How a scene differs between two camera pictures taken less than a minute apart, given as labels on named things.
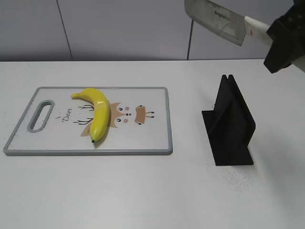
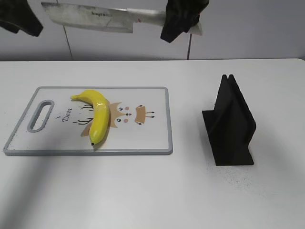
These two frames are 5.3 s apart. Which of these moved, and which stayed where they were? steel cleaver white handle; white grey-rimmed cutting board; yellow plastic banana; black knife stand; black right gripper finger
Moved: black right gripper finger; steel cleaver white handle
Stayed: black knife stand; white grey-rimmed cutting board; yellow plastic banana
